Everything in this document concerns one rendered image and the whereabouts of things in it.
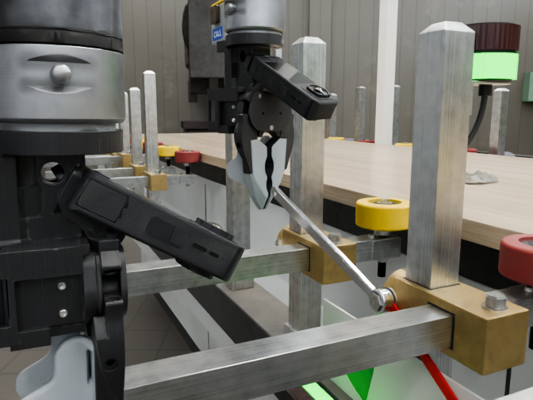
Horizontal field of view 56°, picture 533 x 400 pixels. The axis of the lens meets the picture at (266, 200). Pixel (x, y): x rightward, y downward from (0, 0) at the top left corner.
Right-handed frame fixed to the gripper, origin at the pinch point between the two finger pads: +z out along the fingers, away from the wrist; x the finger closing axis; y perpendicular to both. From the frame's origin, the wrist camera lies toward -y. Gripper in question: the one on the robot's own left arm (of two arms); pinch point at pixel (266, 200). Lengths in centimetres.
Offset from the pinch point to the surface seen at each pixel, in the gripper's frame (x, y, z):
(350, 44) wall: -569, 399, -105
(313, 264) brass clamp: -4.4, -4.2, 8.5
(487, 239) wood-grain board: -16.3, -21.4, 4.1
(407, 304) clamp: 1.7, -21.1, 7.4
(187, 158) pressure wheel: -50, 84, 4
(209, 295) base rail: -16.3, 32.5, 25.7
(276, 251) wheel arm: -0.8, -1.0, 6.6
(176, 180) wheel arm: -47, 88, 11
